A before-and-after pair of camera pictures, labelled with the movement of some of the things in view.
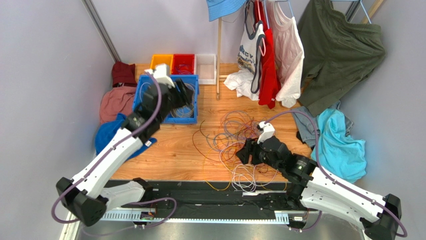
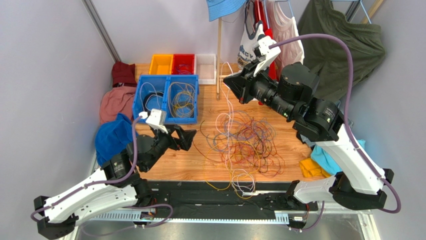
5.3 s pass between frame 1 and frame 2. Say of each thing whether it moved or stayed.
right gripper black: moved
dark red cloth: stayed
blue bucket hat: stayed
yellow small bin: stayed
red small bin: stayed
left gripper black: moved
